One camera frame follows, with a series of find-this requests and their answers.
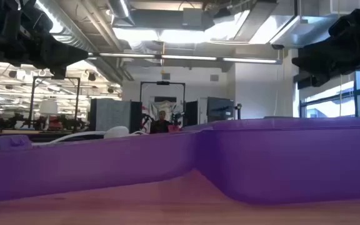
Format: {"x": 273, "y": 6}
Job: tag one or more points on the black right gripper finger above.
{"x": 314, "y": 61}
{"x": 312, "y": 80}

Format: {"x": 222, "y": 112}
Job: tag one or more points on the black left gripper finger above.
{"x": 58, "y": 72}
{"x": 64, "y": 56}

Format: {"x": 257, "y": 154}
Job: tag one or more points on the black window frame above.
{"x": 358, "y": 93}

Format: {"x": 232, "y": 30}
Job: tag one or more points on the purple plastic supply box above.
{"x": 261, "y": 162}

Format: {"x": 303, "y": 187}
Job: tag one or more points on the rectangular silver air duct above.
{"x": 261, "y": 22}

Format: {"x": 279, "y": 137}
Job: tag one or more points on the black monitor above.
{"x": 220, "y": 109}

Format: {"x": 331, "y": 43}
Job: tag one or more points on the colourful hanging cloth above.
{"x": 155, "y": 107}

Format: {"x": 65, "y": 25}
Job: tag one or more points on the black gantry frame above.
{"x": 55, "y": 77}
{"x": 162, "y": 82}

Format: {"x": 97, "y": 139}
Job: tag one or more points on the white shade table lamp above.
{"x": 48, "y": 107}

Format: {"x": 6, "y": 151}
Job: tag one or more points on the black tripod stand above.
{"x": 238, "y": 109}

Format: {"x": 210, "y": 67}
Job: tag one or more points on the black partition panel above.
{"x": 136, "y": 115}
{"x": 191, "y": 114}

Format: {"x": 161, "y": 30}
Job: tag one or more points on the long ceiling light fixture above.
{"x": 186, "y": 57}

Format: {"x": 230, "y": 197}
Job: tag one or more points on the round silver air duct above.
{"x": 73, "y": 34}

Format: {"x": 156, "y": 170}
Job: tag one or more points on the person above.
{"x": 160, "y": 123}

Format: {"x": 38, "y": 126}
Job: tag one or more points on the grey partition panel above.
{"x": 109, "y": 114}

